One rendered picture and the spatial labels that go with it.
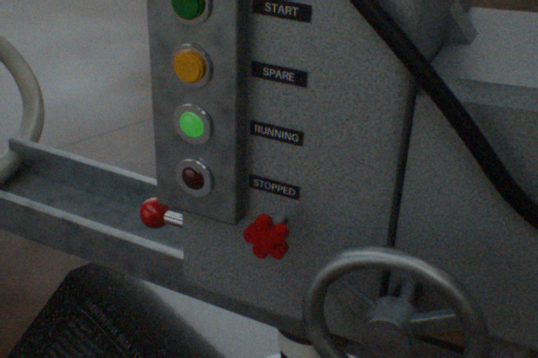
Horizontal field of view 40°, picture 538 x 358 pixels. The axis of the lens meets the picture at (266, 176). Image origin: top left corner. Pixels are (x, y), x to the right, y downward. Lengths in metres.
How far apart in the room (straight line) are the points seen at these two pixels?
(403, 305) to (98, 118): 3.05
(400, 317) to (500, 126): 0.16
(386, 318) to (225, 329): 0.58
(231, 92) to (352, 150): 0.10
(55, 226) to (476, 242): 0.48
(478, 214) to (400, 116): 0.10
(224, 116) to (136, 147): 2.71
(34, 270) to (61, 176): 1.64
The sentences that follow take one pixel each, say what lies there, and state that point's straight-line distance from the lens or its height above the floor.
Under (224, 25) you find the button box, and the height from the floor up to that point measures 1.39.
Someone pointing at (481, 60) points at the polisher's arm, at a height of 1.37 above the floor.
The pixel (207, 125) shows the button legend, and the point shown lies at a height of 1.30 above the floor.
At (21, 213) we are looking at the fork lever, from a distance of 0.90.
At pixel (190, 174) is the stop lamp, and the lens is 0.62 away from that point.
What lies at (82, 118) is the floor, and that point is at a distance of 3.58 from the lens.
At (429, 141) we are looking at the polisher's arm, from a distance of 0.56.
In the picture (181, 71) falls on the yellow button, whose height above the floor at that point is 1.35.
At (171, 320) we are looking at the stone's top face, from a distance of 1.15.
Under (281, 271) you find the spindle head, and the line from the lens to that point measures 0.66.
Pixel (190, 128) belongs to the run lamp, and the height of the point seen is 1.30.
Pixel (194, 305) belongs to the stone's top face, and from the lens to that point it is 1.18.
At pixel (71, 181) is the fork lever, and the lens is 0.99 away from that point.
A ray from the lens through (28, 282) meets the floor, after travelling 2.58.
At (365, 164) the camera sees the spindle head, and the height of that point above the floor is 1.29.
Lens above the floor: 1.57
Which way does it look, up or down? 31 degrees down
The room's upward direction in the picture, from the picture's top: 2 degrees clockwise
